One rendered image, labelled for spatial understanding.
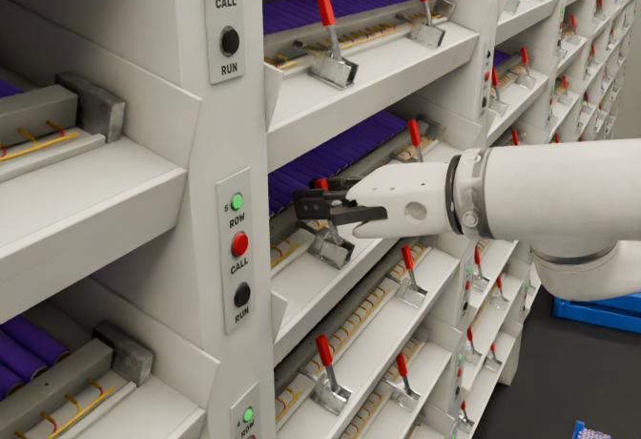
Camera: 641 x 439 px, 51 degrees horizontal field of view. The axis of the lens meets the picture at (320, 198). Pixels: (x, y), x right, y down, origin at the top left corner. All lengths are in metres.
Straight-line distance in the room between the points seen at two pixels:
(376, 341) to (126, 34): 0.60
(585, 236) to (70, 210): 0.40
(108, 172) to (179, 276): 0.10
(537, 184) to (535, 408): 1.55
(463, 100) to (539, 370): 1.31
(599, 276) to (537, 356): 1.68
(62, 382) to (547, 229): 0.39
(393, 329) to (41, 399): 0.57
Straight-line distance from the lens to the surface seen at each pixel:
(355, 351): 0.90
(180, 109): 0.42
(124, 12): 0.44
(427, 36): 0.88
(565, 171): 0.57
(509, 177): 0.58
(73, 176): 0.41
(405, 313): 1.00
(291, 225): 0.71
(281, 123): 0.53
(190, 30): 0.43
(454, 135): 1.10
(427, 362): 1.23
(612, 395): 2.21
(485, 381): 1.85
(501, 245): 1.67
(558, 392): 2.17
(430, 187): 0.60
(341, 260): 0.70
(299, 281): 0.67
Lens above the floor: 1.26
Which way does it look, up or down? 22 degrees down
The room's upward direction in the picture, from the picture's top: straight up
